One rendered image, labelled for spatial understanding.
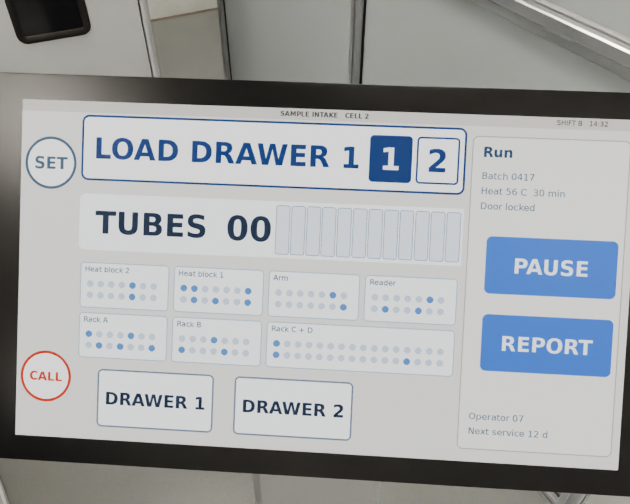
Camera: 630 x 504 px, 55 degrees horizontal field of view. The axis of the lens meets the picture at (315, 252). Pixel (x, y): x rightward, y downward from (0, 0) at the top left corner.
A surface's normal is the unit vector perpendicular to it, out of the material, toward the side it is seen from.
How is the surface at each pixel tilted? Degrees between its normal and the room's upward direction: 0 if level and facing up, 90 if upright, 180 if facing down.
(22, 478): 0
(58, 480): 0
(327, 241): 50
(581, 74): 90
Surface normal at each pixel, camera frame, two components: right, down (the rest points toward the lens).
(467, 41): -0.88, 0.32
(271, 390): -0.04, 0.04
